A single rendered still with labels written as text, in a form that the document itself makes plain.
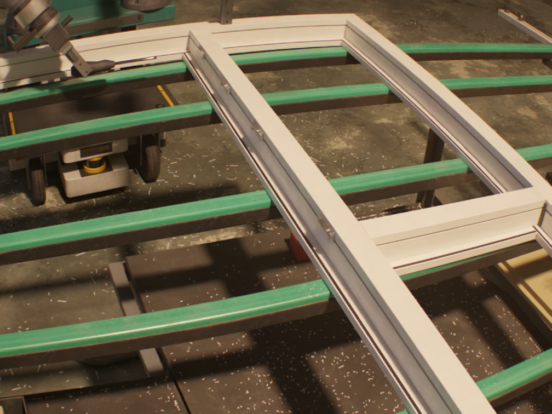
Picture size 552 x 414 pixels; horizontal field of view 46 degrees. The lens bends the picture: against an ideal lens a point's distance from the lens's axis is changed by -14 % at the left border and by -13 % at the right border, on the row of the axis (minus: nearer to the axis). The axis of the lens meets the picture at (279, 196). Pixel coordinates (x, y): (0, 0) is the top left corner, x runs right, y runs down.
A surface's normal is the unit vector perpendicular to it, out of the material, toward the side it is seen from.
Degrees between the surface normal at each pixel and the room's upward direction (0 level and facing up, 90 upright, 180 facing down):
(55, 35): 74
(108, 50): 90
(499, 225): 90
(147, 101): 0
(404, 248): 90
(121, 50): 90
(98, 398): 0
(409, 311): 0
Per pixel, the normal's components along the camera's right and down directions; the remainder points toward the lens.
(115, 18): 0.43, 0.54
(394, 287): 0.07, -0.83
